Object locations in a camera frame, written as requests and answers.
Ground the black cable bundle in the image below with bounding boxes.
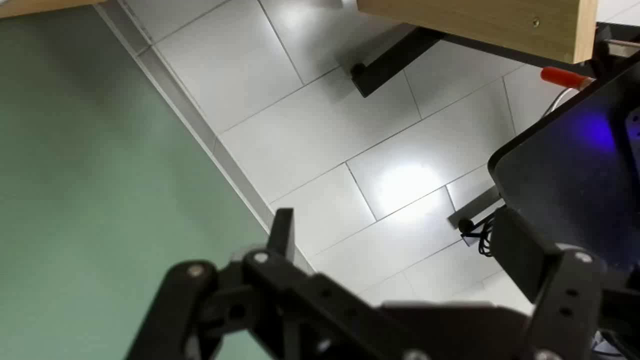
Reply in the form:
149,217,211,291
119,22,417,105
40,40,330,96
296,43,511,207
455,214,499,260

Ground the wooden cabinet door standing open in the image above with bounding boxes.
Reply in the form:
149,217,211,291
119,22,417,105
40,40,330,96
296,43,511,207
355,0,599,67

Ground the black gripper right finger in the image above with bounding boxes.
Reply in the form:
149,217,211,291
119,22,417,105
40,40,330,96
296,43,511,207
491,207,607,360

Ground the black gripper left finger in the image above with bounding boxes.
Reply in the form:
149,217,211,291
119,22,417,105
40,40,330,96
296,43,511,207
124,207,401,360

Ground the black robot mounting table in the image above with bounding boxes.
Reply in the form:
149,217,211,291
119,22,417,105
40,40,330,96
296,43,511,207
348,22,640,282

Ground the black clamp orange handle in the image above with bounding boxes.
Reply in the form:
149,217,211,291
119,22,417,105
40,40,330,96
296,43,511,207
538,65,593,92

